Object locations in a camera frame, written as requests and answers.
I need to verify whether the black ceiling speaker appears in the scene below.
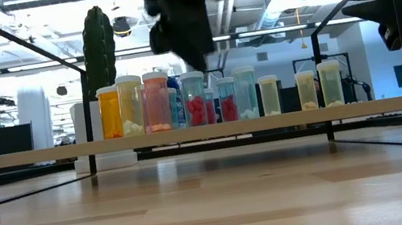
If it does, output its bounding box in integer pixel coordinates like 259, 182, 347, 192
110, 15, 133, 40

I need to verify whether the white hexagonal plant pot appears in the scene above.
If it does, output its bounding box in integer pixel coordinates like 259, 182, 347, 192
64, 94, 140, 177

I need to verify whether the small pale yellow pill bottle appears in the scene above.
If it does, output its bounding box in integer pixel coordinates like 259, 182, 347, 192
113, 72, 150, 139

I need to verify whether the green cactus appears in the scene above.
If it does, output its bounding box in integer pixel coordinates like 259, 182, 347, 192
73, 3, 125, 103

